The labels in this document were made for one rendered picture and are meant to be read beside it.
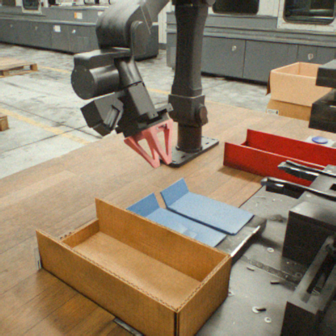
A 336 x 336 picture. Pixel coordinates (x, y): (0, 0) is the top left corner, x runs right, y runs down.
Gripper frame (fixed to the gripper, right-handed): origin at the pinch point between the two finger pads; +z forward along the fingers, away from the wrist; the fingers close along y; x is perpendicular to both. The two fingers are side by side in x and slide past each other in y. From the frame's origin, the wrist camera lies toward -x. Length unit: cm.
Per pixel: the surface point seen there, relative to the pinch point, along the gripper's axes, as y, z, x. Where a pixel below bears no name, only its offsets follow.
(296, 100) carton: -68, 18, 223
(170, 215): 2.6, 8.8, -5.7
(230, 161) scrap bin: -1.6, 8.0, 22.3
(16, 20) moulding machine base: -767, -381, 497
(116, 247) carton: -0.8, 8.8, -16.2
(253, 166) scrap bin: 3.8, 10.6, 22.4
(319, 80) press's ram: 30.0, -3.2, 5.0
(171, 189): 0.5, 5.5, -1.1
